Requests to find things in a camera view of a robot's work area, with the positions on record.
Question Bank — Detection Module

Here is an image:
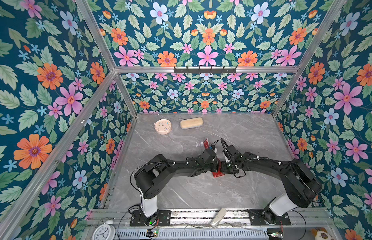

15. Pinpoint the red card holder wallet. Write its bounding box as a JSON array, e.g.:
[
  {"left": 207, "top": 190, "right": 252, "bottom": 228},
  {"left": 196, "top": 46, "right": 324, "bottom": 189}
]
[{"left": 212, "top": 170, "right": 225, "bottom": 178}]

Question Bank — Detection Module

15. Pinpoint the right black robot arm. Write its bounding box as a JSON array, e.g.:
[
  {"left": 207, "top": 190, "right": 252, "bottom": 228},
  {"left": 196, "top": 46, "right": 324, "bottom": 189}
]
[{"left": 220, "top": 139, "right": 322, "bottom": 223}]

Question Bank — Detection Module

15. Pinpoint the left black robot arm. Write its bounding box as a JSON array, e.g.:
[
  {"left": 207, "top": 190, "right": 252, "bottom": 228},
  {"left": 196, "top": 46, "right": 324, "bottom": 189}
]
[{"left": 134, "top": 147, "right": 219, "bottom": 219}]

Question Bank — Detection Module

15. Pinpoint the white remote control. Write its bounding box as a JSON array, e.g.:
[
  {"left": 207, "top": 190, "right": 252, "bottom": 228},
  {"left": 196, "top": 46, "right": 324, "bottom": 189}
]
[{"left": 210, "top": 208, "right": 227, "bottom": 228}]

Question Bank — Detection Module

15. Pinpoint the pink round clock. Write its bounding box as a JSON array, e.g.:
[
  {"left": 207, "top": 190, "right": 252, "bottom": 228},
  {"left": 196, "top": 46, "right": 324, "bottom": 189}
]
[{"left": 154, "top": 119, "right": 172, "bottom": 135}]

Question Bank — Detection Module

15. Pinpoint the plush toy animal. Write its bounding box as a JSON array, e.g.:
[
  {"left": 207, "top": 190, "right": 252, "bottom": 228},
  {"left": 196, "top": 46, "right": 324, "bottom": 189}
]
[{"left": 311, "top": 228, "right": 334, "bottom": 240}]

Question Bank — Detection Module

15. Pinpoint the white alarm clock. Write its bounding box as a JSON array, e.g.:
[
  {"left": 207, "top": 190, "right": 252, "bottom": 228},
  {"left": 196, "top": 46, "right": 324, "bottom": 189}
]
[{"left": 92, "top": 224, "right": 117, "bottom": 240}]

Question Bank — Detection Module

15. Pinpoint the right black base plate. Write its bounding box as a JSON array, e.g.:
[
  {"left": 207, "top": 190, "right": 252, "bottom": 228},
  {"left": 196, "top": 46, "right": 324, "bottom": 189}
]
[{"left": 246, "top": 209, "right": 292, "bottom": 226}]

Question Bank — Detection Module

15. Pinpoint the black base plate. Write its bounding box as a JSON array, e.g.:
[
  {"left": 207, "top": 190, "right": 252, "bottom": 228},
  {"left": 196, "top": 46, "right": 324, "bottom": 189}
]
[
  {"left": 130, "top": 210, "right": 171, "bottom": 227},
  {"left": 246, "top": 209, "right": 292, "bottom": 226}
]

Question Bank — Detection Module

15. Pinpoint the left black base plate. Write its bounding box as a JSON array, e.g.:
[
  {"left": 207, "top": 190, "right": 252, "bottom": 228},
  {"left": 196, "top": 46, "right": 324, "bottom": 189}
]
[{"left": 130, "top": 210, "right": 171, "bottom": 227}]

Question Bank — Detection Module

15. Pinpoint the black hook rail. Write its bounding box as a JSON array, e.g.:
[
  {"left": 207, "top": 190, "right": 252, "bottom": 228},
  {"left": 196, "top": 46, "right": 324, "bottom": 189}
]
[{"left": 173, "top": 66, "right": 237, "bottom": 75}]

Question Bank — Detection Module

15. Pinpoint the white perforated cable duct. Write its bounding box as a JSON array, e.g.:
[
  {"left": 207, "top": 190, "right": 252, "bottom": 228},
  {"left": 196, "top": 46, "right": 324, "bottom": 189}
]
[{"left": 115, "top": 229, "right": 269, "bottom": 240}]

